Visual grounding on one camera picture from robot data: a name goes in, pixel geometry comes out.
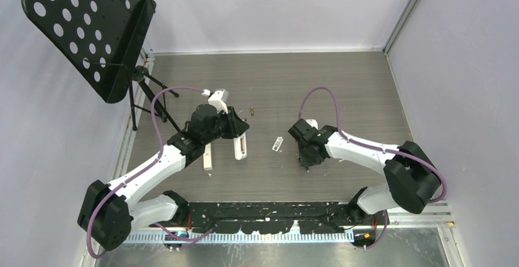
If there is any black music stand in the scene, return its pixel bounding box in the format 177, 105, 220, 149
21, 0, 173, 122

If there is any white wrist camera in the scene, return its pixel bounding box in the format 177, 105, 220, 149
305, 119, 318, 129
201, 89, 229, 113

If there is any white battery cover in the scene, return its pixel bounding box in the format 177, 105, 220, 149
272, 137, 284, 152

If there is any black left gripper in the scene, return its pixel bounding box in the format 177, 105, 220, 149
203, 107, 248, 145

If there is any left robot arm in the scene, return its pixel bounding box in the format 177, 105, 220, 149
77, 104, 250, 251

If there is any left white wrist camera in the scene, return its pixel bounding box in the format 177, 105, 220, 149
201, 89, 229, 113

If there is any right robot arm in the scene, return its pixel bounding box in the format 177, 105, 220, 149
288, 119, 443, 225

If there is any white remote control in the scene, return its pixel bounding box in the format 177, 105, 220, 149
203, 143, 212, 171
233, 132, 247, 160

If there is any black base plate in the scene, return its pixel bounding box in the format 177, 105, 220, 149
149, 201, 390, 236

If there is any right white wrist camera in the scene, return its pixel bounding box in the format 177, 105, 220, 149
305, 119, 318, 129

